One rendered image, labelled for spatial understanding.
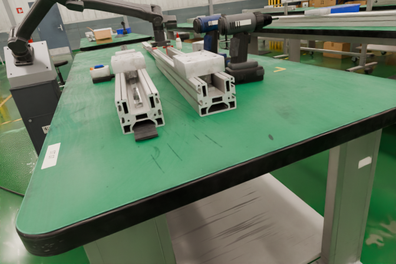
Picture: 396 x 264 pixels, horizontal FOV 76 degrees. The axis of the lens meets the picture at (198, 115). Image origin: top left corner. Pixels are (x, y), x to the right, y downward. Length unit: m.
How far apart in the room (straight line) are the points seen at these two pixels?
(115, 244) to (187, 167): 0.22
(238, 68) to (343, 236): 0.64
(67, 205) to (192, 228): 0.74
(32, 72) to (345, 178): 1.47
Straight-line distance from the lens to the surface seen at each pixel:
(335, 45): 4.87
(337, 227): 0.97
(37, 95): 1.59
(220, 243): 1.06
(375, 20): 2.11
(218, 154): 0.47
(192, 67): 0.68
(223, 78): 0.64
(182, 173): 0.44
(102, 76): 1.24
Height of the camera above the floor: 1.03
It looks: 22 degrees down
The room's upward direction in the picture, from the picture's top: 8 degrees counter-clockwise
